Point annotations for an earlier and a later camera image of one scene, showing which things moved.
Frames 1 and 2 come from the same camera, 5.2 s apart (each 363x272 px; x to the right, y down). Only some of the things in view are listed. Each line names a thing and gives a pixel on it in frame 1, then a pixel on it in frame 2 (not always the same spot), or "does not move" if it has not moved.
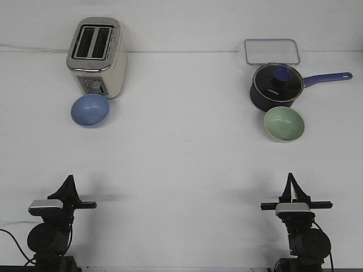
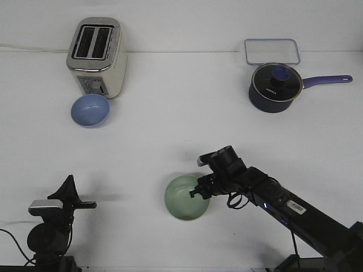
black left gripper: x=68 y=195 does not move
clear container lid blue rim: x=271 y=51 does not move
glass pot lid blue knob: x=278 y=81 does not move
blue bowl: x=89 y=110 does not move
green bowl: x=283 y=124 → x=178 y=201
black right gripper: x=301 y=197 → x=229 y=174
